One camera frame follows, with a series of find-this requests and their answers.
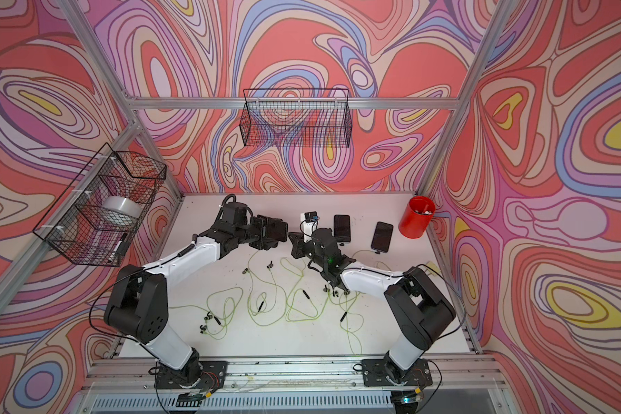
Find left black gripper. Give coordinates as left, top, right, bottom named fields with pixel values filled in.
left=234, top=214, right=279, bottom=251

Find black wire basket wall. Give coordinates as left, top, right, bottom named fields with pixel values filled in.
left=32, top=144, right=167, bottom=267
left=239, top=87, right=353, bottom=148

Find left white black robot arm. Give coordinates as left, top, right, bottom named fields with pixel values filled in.
left=103, top=194, right=288, bottom=389

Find black wire basket left wall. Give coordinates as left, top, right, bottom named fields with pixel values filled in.
left=32, top=144, right=167, bottom=267

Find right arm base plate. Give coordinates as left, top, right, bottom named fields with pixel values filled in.
left=360, top=358, right=433, bottom=389

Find green earphones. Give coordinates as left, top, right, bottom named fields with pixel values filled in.
left=335, top=247, right=394, bottom=355
left=279, top=257, right=329, bottom=324
left=171, top=286, right=244, bottom=341
left=246, top=253, right=290, bottom=328

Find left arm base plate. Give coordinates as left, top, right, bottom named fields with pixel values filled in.
left=148, top=358, right=228, bottom=392

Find black wire basket back wall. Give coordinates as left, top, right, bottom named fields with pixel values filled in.
left=239, top=87, right=353, bottom=148

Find black smartphone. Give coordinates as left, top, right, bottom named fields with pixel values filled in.
left=266, top=218, right=288, bottom=248
left=371, top=222, right=394, bottom=253
left=333, top=214, right=351, bottom=243

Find yellow binder clip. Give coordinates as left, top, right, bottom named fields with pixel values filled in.
left=425, top=262, right=443, bottom=278

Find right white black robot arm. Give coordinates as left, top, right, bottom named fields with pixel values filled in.
left=289, top=211, right=456, bottom=386

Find red plastic cup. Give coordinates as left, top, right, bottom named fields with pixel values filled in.
left=398, top=196, right=436, bottom=239

